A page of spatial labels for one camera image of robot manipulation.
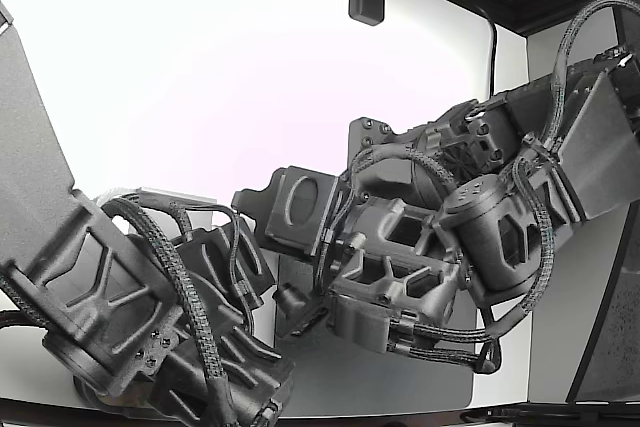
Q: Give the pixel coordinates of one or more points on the dark speckled side panel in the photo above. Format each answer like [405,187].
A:
[620,347]

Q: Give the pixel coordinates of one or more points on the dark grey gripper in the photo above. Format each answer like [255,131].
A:
[300,212]

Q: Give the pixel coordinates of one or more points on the black diagonal strut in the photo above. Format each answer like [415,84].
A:
[595,337]

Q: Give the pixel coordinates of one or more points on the dark grey working robot arm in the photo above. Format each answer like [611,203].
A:
[590,157]

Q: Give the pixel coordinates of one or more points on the grey rounded rectangular mat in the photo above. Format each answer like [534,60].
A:
[350,382]

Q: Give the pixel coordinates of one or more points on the dark grey folded robot arm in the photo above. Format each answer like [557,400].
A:
[30,147]

